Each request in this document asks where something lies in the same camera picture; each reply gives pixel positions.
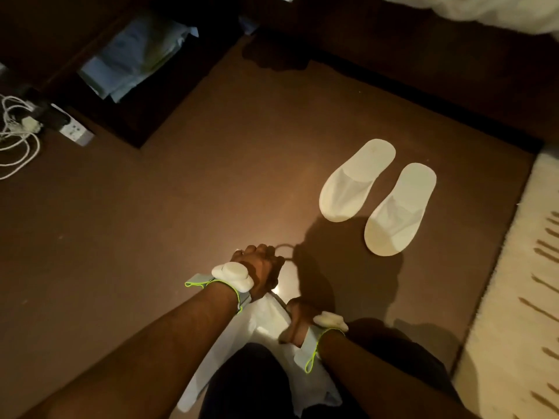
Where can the person's dark trousers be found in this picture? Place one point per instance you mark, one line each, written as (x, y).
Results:
(262, 388)

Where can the person's left hand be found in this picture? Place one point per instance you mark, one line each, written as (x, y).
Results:
(257, 270)

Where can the white right wrist tracker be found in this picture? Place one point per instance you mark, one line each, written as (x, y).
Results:
(323, 331)

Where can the dark bed base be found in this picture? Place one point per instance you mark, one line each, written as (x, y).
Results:
(436, 61)

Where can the person's right fingers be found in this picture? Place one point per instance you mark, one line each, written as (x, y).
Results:
(293, 316)

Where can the folded light blue cloth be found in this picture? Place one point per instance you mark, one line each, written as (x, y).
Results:
(131, 56)

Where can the person's left forearm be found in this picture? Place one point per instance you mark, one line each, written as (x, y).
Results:
(131, 357)

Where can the person's right hand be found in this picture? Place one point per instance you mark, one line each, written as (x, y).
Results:
(298, 319)

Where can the white left wrist tracker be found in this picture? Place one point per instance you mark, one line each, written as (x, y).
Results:
(231, 275)

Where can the person's left fingers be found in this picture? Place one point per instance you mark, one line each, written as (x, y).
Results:
(266, 257)

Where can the dark wooden shelf unit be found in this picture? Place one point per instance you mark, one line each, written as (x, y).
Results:
(87, 61)

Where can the white power strip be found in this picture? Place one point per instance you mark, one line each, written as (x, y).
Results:
(72, 126)

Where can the white wrist tracker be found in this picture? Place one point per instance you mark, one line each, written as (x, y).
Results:
(231, 275)
(323, 331)

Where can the white bed linen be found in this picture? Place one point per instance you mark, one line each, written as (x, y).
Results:
(489, 8)

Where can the white slipper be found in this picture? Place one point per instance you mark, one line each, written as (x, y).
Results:
(354, 181)
(400, 212)

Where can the white patterned rug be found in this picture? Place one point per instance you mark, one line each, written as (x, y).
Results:
(515, 301)

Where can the person's right forearm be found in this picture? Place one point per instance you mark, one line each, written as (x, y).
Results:
(375, 379)

